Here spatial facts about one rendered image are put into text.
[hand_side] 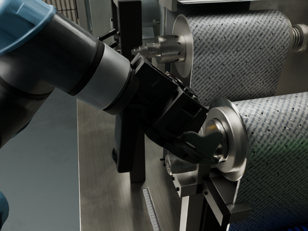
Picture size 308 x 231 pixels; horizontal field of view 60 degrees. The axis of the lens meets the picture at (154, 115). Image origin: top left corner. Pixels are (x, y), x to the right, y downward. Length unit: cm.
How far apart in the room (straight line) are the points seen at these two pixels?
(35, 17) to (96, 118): 93
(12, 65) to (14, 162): 228
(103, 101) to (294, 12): 63
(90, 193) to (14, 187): 151
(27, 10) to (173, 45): 38
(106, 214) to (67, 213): 122
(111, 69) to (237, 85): 42
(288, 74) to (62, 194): 175
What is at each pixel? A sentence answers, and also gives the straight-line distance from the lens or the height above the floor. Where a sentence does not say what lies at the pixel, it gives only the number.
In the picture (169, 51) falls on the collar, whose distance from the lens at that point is 61.
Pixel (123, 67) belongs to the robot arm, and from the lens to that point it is 32.
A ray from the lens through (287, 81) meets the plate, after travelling 85.
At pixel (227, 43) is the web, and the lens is 62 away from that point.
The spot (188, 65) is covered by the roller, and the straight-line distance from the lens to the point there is 62.
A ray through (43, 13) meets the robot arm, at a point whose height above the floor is 148.
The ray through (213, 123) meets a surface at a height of 128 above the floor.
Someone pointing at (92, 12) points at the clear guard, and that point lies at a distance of 133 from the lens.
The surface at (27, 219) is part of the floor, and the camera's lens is 209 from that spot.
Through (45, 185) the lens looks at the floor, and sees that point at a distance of 226.
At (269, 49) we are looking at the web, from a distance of 68.
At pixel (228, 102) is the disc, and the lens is 46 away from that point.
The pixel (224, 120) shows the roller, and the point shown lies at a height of 130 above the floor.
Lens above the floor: 154
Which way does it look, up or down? 32 degrees down
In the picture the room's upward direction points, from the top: straight up
